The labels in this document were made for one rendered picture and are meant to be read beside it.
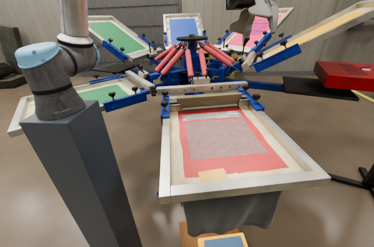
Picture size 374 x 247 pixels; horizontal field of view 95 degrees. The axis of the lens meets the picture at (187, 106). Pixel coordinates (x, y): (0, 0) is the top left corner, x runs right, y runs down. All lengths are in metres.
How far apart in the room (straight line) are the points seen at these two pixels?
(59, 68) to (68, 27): 0.15
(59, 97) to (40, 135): 0.15
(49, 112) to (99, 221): 0.58
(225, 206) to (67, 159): 0.67
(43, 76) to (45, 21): 5.76
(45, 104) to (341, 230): 2.05
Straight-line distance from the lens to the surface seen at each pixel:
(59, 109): 0.73
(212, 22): 4.81
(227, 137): 0.89
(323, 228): 1.95
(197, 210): 0.87
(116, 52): 2.01
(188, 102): 1.05
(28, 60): 0.70
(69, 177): 0.87
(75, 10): 0.75
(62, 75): 0.71
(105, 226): 1.08
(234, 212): 0.94
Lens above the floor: 1.49
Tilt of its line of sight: 27 degrees down
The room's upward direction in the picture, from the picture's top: 2 degrees counter-clockwise
